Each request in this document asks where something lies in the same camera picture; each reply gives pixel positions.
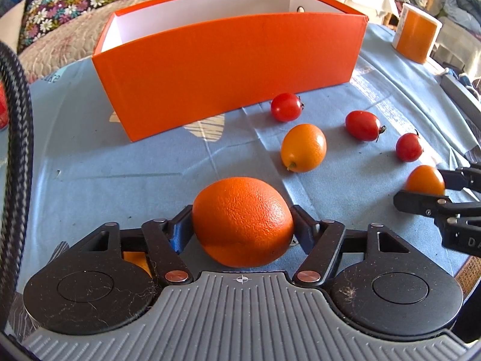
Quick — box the sofa with quilted cover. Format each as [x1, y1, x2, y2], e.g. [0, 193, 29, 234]
[0, 0, 362, 83]

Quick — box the black braided cable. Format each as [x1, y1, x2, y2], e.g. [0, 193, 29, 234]
[0, 41, 36, 332]

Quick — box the oblong cherry tomato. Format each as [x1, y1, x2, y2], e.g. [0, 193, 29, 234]
[345, 110, 386, 142]

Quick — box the orange white cup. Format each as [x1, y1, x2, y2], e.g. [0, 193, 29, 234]
[392, 3, 443, 63]

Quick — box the large orange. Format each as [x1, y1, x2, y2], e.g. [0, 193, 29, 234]
[192, 177, 293, 268]

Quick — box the red soda can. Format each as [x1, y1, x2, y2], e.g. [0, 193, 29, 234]
[0, 82, 9, 131]

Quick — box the cream pillow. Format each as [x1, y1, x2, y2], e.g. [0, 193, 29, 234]
[0, 0, 26, 54]

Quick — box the light blue tablecloth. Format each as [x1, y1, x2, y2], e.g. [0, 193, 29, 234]
[6, 22, 481, 343]

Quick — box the small mandarin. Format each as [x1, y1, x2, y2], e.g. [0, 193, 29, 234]
[404, 165, 446, 196]

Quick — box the round cherry tomato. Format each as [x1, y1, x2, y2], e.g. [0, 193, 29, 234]
[395, 132, 424, 162]

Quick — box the small kumquat orange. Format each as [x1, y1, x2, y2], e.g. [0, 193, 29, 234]
[280, 124, 327, 173]

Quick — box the orange storage box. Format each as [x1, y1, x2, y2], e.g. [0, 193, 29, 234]
[92, 0, 369, 141]

